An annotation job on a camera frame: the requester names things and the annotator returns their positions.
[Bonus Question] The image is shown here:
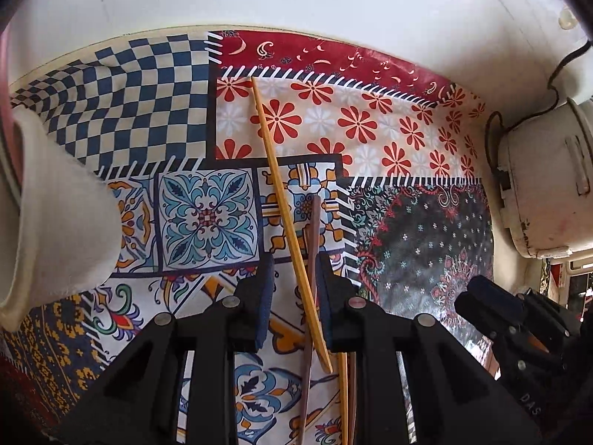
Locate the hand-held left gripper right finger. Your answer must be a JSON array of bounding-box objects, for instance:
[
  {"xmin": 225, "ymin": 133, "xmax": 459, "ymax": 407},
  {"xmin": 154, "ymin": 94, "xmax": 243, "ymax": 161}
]
[{"xmin": 314, "ymin": 253, "xmax": 540, "ymax": 445}]

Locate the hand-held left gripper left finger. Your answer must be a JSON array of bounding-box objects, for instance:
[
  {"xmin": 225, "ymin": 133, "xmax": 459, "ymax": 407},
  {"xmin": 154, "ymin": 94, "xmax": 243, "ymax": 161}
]
[{"xmin": 56, "ymin": 254, "xmax": 277, "ymax": 445}]

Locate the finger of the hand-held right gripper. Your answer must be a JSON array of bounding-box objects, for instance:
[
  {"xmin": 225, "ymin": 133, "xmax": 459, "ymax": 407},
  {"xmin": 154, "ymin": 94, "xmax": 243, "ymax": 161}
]
[
  {"xmin": 467, "ymin": 275, "xmax": 581, "ymax": 335},
  {"xmin": 454, "ymin": 293, "xmax": 534, "ymax": 359}
]

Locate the yellow wooden chopstick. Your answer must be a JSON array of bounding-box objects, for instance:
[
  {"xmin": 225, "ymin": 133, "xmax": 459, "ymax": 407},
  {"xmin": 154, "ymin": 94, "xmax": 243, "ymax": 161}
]
[
  {"xmin": 337, "ymin": 352, "xmax": 349, "ymax": 445},
  {"xmin": 251, "ymin": 75, "xmax": 334, "ymax": 373}
]

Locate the brown wooden chopstick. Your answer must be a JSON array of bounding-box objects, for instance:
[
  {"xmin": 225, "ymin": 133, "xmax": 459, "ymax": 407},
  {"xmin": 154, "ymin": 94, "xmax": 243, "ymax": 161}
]
[
  {"xmin": 293, "ymin": 195, "xmax": 325, "ymax": 445},
  {"xmin": 348, "ymin": 352, "xmax": 359, "ymax": 445}
]

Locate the white ribbed ceramic cup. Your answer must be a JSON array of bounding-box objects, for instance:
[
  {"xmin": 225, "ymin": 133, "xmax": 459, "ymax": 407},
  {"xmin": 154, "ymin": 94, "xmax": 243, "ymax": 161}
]
[{"xmin": 0, "ymin": 106, "xmax": 125, "ymax": 332}]

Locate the patterned patchwork mat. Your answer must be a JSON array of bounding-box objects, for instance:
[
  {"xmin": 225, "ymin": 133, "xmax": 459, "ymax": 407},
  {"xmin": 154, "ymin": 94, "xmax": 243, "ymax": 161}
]
[{"xmin": 0, "ymin": 29, "xmax": 496, "ymax": 445}]

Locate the white rice cooker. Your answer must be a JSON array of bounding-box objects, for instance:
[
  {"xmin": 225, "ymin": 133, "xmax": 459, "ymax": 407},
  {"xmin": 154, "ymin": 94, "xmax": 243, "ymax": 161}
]
[{"xmin": 497, "ymin": 96, "xmax": 593, "ymax": 259}]

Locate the black power cable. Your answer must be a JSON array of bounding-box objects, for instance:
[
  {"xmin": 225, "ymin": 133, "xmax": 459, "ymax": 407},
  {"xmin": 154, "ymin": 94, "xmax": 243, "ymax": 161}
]
[{"xmin": 484, "ymin": 39, "xmax": 593, "ymax": 133}]

